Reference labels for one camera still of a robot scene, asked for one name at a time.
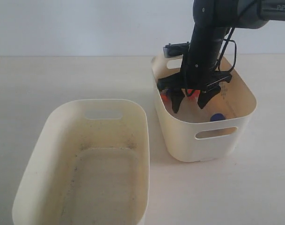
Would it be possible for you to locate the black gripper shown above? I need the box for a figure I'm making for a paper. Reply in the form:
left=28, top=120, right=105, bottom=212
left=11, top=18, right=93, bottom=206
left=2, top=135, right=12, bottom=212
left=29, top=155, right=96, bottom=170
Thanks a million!
left=157, top=55, right=232, bottom=113

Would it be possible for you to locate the orange-capped clear tube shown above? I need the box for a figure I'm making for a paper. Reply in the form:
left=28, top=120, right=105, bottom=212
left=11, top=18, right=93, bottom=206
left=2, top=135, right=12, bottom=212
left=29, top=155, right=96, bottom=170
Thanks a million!
left=182, top=89, right=200, bottom=101

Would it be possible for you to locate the blue-capped tube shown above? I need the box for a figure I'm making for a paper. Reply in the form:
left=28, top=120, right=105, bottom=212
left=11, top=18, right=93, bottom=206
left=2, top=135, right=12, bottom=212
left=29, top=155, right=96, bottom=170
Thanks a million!
left=210, top=113, right=226, bottom=135

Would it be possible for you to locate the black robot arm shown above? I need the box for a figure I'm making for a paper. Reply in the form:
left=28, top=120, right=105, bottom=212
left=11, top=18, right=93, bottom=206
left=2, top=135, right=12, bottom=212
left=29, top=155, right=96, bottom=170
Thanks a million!
left=157, top=0, right=285, bottom=113

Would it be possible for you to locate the cream plastic bin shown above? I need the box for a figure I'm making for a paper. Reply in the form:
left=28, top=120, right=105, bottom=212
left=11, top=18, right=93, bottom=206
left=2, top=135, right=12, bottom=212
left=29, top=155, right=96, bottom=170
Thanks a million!
left=12, top=99, right=150, bottom=225
left=152, top=54, right=257, bottom=162

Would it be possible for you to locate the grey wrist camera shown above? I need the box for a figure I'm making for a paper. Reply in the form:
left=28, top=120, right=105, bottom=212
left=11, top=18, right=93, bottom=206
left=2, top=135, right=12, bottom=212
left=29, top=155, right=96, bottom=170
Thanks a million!
left=163, top=42, right=190, bottom=58

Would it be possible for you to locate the black cable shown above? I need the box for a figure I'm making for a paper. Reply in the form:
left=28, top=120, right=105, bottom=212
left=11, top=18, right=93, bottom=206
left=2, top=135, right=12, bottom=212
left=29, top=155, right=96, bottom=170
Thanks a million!
left=217, top=25, right=238, bottom=73

